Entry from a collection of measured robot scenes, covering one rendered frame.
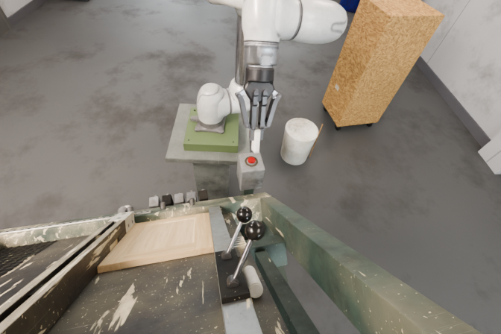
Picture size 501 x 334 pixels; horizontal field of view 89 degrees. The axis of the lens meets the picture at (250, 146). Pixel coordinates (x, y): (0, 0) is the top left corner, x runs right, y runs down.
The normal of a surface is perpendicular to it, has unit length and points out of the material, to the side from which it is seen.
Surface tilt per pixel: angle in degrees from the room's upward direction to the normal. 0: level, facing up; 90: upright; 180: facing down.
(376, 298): 90
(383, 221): 0
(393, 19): 90
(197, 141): 0
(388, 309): 90
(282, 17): 64
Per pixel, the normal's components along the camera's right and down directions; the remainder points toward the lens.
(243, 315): -0.11, -0.99
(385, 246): 0.08, -0.65
